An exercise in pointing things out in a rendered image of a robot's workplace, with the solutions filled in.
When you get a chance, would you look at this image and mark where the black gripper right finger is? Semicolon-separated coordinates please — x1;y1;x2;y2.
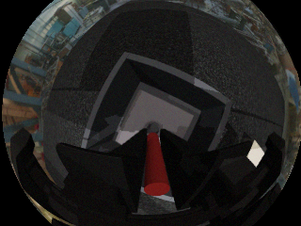
159;129;252;211

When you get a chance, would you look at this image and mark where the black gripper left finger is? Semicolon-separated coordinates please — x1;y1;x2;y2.
55;128;148;214

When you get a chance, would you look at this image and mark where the red peg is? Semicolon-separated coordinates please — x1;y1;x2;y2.
144;133;169;196

